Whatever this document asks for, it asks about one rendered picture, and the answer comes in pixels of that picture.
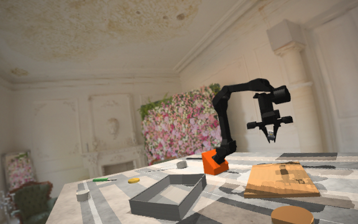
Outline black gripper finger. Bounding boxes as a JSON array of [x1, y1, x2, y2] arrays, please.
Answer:
[[259, 127, 269, 138], [273, 125, 281, 142]]

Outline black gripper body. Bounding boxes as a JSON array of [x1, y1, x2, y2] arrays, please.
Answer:
[[247, 106, 293, 129]]

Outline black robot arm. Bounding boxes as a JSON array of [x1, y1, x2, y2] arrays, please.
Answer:
[[211, 78, 291, 165]]

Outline yellow round disc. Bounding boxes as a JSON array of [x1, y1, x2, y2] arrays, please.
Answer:
[[128, 178, 140, 184]]

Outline beige short cylinder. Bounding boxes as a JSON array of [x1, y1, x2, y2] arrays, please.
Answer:
[[76, 190, 91, 202]]

